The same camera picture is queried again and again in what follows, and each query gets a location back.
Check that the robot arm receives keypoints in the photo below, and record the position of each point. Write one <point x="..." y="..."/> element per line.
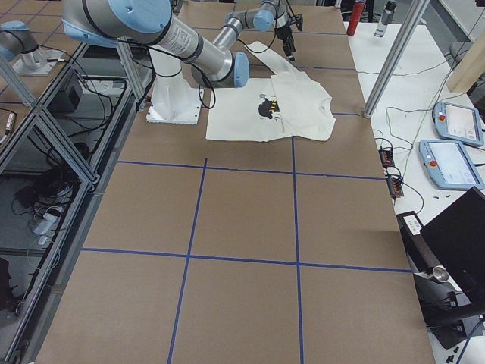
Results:
<point x="152" y="23"/>
<point x="246" y="26"/>

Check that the lower orange connector box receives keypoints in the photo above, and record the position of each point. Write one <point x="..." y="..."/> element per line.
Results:
<point x="395" y="183"/>

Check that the lower teach pendant tablet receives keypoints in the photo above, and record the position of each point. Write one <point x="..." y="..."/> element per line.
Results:
<point x="449" y="165"/>

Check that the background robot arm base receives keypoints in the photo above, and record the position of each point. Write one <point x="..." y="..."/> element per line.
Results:
<point x="33" y="59"/>

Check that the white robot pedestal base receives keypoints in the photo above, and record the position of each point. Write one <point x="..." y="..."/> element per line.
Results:
<point x="173" y="100"/>

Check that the orange connector box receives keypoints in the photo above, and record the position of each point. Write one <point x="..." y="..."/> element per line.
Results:
<point x="386" y="157"/>
<point x="395" y="183"/>

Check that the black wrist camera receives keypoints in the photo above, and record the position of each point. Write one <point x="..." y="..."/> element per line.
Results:
<point x="297" y="20"/>

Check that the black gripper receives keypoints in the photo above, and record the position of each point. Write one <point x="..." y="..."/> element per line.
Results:
<point x="283" y="32"/>

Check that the red bottle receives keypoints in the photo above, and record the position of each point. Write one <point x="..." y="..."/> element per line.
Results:
<point x="355" y="17"/>

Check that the teach pendant tablet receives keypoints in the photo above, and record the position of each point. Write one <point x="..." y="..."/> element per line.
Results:
<point x="458" y="122"/>
<point x="449" y="165"/>

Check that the cream long-sleeve cat shirt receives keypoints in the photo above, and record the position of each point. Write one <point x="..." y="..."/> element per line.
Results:
<point x="287" y="104"/>

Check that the upper teach pendant tablet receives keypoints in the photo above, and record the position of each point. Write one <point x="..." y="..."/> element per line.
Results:
<point x="458" y="122"/>

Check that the upper orange connector box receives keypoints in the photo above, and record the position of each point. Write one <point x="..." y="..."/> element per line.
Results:
<point x="386" y="157"/>

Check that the clear water bottle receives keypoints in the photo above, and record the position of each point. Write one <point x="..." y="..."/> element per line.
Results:
<point x="386" y="18"/>

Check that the aluminium frame post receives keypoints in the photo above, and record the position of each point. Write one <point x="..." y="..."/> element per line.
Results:
<point x="412" y="19"/>

